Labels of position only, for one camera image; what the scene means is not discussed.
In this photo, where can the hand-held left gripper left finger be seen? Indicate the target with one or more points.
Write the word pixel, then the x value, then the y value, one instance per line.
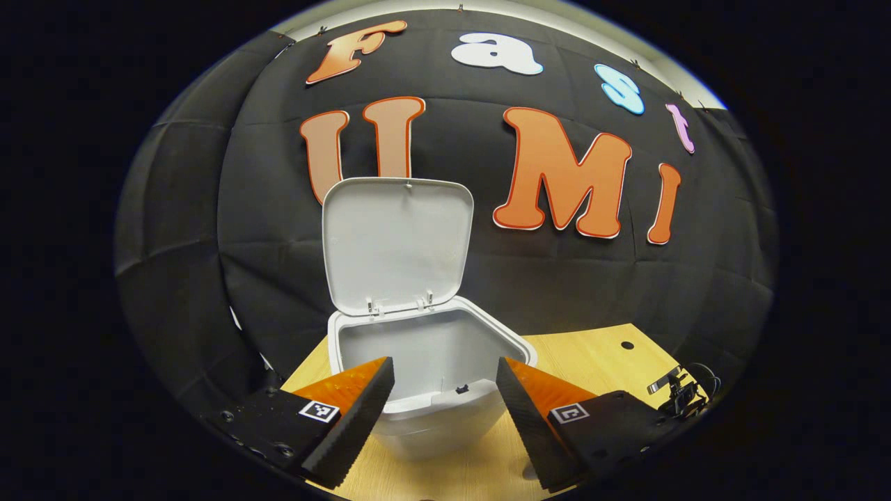
pixel 358 417

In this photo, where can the black backdrop cloth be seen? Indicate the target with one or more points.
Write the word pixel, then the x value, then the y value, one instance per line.
pixel 571 292

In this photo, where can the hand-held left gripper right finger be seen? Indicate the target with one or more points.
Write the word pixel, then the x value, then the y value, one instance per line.
pixel 525 424

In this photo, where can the wooden desktop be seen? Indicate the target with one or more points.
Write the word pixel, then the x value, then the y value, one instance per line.
pixel 598 362

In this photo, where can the white desktop garbage bin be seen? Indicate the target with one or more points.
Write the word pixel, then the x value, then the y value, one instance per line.
pixel 397 236

